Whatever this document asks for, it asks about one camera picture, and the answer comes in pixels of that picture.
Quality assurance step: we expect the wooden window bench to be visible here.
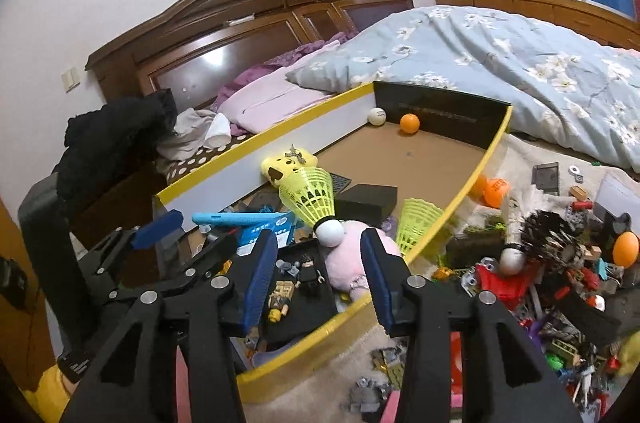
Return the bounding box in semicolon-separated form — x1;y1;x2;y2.
433;0;640;49

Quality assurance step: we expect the yellow plastic shuttlecock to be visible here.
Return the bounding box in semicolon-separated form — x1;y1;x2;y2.
396;198;447;256
278;166;346;249

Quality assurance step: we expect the pile of toy bricks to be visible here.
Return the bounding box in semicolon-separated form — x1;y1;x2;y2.
350;163;640;423

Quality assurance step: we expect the black toy minifigure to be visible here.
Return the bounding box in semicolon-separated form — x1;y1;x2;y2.
300;253;323;299

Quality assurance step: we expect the small black box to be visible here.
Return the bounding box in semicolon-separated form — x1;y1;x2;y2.
334;184;398;221

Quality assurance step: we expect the blue case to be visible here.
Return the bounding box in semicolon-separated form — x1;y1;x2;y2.
191;210;296;254

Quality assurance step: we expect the black rectangular case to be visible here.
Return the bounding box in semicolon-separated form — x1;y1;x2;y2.
531;162;561;196

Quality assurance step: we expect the pink plush toy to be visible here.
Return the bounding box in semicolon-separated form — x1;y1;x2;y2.
322;219;386;293

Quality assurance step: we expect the purple blanket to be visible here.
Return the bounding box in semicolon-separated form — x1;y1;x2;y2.
215;32;358;111

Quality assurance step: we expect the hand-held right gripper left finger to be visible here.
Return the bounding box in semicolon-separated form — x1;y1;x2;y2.
59;229;279;423

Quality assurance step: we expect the black clothing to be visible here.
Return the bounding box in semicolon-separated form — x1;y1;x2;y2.
52;89;178;204

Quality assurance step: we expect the small yellow plush dog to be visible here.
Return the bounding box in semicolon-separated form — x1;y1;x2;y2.
260;148;319;189

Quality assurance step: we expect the yellow-headed toy minifigure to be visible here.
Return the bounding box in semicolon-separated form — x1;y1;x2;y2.
267;280;296;324

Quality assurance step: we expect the printed orange ball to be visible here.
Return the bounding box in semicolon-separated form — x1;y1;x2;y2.
482;177;511;209

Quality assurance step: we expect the yellow-rimmed cardboard box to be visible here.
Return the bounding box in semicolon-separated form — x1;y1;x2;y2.
151;80;514;404

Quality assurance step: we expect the white feather shuttlecock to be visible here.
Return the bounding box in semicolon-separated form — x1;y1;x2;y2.
500;184;546;276

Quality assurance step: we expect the white cloth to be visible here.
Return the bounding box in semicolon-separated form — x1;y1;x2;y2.
155;108;233;159

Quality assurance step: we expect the blue floral duvet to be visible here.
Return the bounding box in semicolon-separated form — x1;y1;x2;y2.
285;4;640;176

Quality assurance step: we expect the wooden headboard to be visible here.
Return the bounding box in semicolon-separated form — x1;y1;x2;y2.
84;0;415;104

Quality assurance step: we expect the brown polka dot bedsheet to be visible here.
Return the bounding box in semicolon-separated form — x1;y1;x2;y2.
155;130;256;189

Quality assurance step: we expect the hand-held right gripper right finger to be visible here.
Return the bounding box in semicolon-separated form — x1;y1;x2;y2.
360;227;583;423

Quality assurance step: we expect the dark feather shuttlecock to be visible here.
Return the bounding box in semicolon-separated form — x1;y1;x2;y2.
520;208;586;264

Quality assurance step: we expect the pink pillow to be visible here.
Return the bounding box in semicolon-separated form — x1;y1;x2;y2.
217;40;346;136

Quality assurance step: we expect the black tray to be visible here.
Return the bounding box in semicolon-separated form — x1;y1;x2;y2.
260;238;346;344

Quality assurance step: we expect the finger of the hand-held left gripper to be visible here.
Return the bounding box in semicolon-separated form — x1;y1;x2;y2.
150;233;238;291
102;209;184;264

